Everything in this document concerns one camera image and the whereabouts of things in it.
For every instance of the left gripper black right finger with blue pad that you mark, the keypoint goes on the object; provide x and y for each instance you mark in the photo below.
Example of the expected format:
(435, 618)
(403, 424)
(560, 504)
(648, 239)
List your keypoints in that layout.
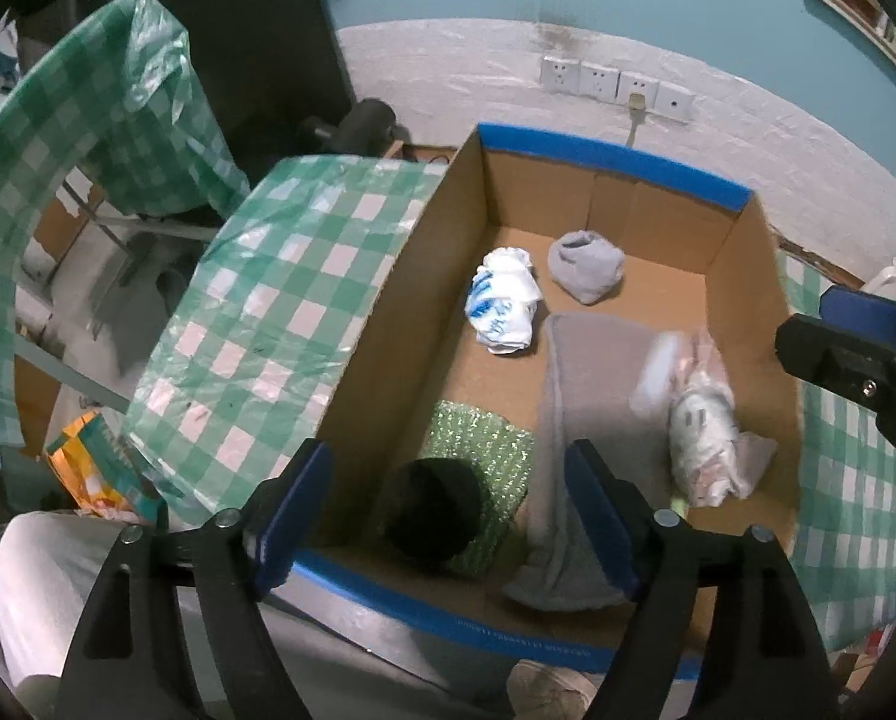
(763, 655)

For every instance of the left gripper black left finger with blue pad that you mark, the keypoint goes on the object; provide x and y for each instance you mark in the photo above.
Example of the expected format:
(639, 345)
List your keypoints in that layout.
(128, 657)

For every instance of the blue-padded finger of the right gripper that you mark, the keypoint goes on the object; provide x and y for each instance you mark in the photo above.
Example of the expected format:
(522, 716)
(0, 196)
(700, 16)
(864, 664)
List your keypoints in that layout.
(864, 314)

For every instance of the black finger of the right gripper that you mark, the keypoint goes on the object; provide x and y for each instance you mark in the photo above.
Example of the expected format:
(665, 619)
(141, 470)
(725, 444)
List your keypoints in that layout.
(862, 371)

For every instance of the white pink patterned cloth bundle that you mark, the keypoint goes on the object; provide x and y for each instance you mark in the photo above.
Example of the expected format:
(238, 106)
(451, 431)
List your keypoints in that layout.
(702, 426)

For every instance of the grey sweatpants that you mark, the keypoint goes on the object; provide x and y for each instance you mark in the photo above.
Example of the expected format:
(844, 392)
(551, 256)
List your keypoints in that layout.
(593, 364)

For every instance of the light grey sock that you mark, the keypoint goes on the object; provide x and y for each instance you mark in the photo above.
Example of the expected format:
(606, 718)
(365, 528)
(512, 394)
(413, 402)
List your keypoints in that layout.
(586, 265)

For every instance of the black knit hat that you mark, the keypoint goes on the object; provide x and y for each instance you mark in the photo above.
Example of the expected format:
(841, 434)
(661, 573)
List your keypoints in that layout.
(430, 514)

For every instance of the green sequin cloth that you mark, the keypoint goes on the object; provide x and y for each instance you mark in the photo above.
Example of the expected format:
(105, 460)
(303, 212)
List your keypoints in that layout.
(500, 455)

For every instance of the white blue-printed cloth bundle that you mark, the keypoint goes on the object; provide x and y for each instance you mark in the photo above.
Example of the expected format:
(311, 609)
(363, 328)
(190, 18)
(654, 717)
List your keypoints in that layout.
(502, 301)

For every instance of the white electric kettle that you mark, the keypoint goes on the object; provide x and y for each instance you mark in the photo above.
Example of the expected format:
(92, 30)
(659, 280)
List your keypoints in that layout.
(894, 281)

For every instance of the green white checkered tablecloth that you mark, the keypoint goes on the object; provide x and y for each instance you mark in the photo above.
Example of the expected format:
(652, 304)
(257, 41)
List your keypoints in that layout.
(844, 552)

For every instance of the beige shoe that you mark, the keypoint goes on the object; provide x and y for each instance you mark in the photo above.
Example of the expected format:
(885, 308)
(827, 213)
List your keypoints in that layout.
(537, 691)

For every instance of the cardboard box with blue rim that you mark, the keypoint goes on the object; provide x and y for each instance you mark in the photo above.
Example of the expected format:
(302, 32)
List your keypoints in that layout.
(698, 254)

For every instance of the checkered plastic sheet at left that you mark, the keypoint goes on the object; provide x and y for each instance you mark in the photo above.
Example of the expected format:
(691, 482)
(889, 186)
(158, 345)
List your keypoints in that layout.
(118, 99)

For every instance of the black dumbbell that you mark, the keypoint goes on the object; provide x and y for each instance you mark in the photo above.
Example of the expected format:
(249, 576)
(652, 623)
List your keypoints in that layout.
(368, 130)

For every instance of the white plug with cable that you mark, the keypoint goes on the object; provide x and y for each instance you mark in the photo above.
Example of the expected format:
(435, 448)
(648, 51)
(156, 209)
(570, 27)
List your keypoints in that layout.
(637, 111)

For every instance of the white wall socket strip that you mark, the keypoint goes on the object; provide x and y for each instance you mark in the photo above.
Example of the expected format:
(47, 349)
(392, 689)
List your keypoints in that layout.
(620, 87)

